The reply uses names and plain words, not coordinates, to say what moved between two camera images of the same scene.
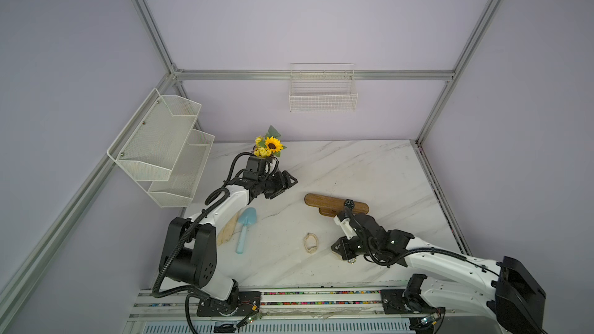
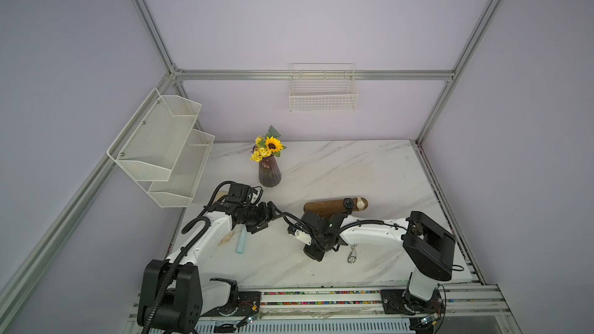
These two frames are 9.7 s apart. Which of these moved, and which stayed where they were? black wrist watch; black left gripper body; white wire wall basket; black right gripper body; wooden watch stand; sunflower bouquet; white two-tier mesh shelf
Moved: black left gripper body; wooden watch stand; black right gripper body
Stayed: sunflower bouquet; white wire wall basket; white two-tier mesh shelf; black wrist watch
